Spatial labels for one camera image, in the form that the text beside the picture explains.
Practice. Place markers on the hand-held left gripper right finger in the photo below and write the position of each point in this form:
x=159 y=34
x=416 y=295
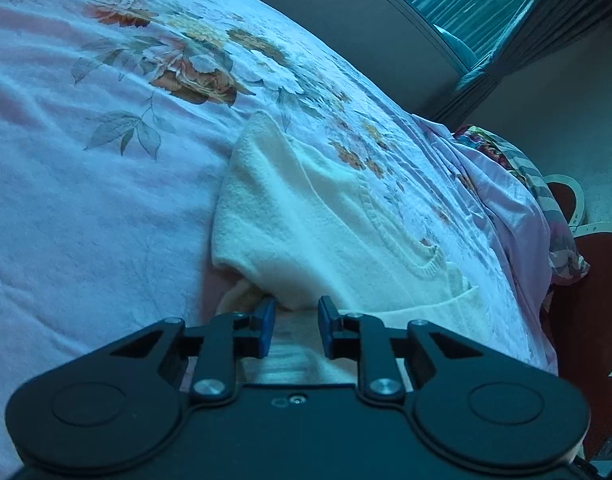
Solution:
x=327 y=330

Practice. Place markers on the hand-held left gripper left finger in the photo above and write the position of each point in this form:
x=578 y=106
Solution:
x=267 y=327

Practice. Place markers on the white knit sweater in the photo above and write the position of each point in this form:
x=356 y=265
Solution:
x=311 y=220

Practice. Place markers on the pink crumpled quilt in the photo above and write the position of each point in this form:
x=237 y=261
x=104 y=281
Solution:
x=516 y=230

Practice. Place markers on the floral pink bed sheet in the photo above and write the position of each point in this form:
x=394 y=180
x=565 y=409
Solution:
x=86 y=200

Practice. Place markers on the floral striped pillow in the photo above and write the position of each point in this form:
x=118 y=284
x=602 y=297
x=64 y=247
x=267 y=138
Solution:
x=536 y=175

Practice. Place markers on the red and white headboard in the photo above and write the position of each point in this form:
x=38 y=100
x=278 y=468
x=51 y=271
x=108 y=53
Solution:
x=591 y=305

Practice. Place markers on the dark curtain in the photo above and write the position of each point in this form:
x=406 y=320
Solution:
x=551 y=25

